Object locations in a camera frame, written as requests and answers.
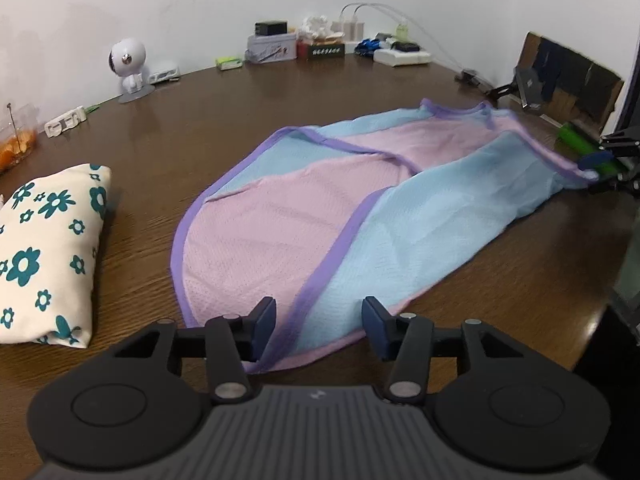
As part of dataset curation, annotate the grey metal tin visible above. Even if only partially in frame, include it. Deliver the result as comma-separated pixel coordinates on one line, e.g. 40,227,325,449
246,32,298,64

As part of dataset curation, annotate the pink blue mesh garment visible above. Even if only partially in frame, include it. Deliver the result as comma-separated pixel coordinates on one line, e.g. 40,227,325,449
171,98,598,373

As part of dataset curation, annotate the cardboard box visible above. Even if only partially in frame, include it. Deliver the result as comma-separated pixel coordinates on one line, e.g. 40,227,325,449
515,31,626,136

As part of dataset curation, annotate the cream teal-flower garment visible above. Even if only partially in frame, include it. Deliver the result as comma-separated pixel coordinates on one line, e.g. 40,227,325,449
0,162,112,348

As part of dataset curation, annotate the white plastic clip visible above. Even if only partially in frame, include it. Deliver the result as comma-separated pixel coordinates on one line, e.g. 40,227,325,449
44,106,87,136
148,61,181,84

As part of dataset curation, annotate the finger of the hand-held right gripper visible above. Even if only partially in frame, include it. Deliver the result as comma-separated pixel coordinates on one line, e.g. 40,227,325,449
587,172,640,196
579,151,626,173

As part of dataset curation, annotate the clear box of orange peels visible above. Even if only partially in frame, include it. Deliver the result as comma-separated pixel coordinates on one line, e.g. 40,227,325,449
0,102,38,173

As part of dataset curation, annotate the white charging cable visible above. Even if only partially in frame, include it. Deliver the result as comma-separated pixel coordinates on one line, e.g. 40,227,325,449
341,2,493,93
354,2,496,93

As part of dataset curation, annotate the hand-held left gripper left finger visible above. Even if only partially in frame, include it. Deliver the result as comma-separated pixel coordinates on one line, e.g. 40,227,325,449
112,296,277,403

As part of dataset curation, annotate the dark green tissue box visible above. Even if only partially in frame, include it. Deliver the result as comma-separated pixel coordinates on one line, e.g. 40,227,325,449
305,40,347,62

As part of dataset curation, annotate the white astronaut figurine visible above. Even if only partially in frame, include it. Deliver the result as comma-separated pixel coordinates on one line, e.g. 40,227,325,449
109,37,156,105

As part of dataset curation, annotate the green roller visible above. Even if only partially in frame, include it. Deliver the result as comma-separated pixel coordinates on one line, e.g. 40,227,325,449
557,122,621,176

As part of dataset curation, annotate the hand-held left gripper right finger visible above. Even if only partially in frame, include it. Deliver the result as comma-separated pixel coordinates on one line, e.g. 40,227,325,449
362,296,526,403

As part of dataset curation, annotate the black phone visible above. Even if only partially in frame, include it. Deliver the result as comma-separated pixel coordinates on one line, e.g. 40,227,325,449
515,67,543,108

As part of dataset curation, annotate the white power strip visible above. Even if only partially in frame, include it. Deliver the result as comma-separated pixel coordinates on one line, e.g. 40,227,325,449
374,47,432,67

